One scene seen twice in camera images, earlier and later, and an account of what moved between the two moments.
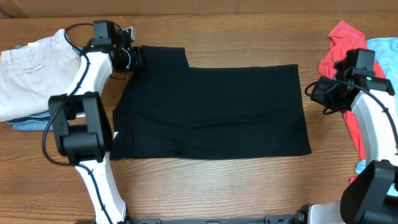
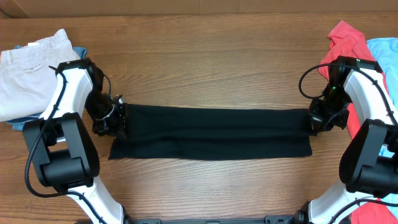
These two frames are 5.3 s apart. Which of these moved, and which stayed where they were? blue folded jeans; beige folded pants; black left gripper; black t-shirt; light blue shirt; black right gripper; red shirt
Moved: black t-shirt; black right gripper; black left gripper
Stayed: beige folded pants; blue folded jeans; light blue shirt; red shirt
